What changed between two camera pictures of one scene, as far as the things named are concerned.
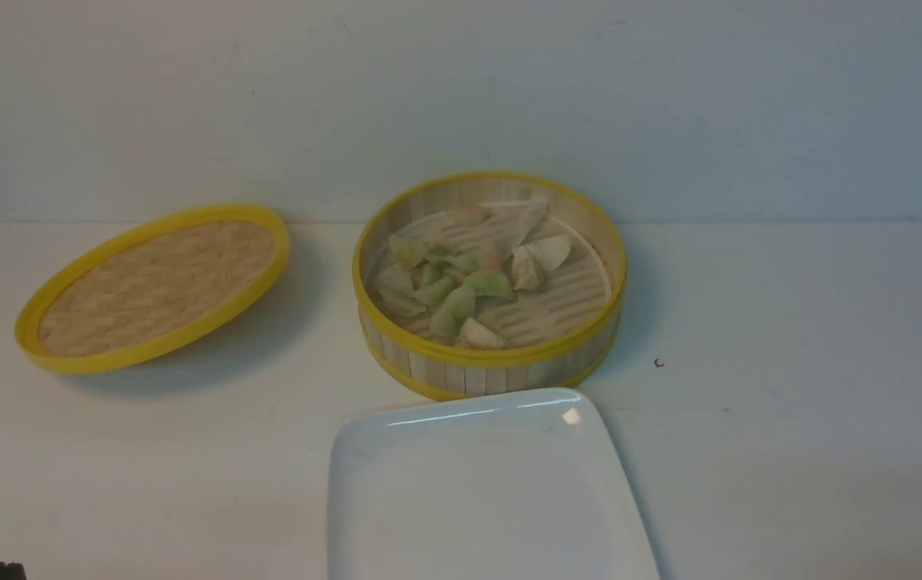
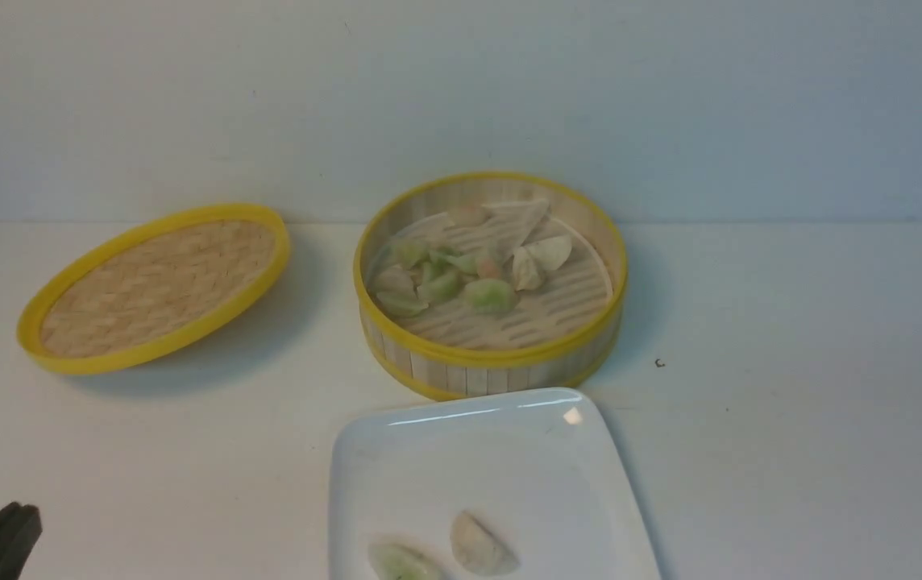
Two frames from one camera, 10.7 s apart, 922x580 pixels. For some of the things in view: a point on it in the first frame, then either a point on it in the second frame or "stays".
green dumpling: x=458 y=306 → x=394 y=561
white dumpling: x=527 y=272 stays
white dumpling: x=474 y=335 → x=477 y=549
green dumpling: x=408 y=251 stays
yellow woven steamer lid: x=155 y=288 stays
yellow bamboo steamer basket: x=488 y=283 stays
